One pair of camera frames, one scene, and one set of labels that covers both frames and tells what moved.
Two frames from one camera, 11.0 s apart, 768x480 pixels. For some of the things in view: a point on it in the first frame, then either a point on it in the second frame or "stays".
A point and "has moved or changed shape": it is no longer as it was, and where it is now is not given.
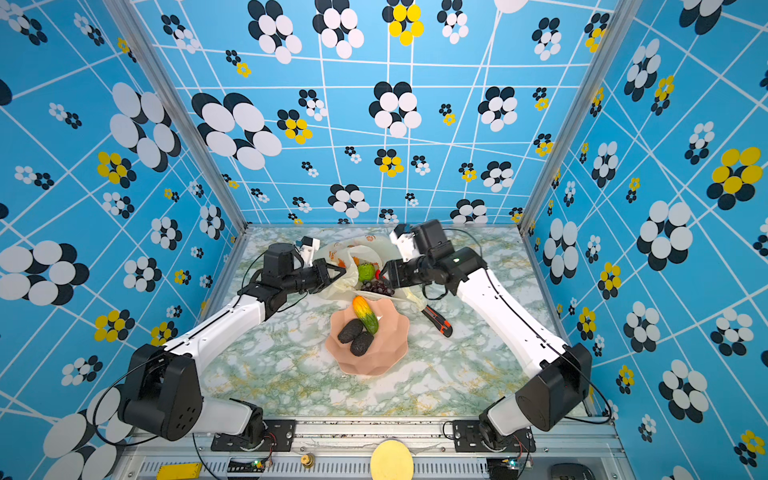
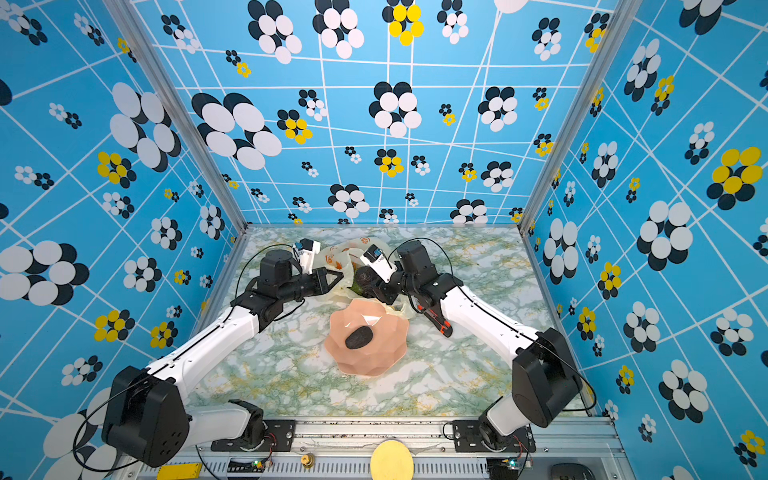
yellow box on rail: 175,472 stays
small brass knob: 307,460 stays
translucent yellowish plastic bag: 362,257 has moved or changed shape
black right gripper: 402,272 -> 382,291
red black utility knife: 438,320 stays
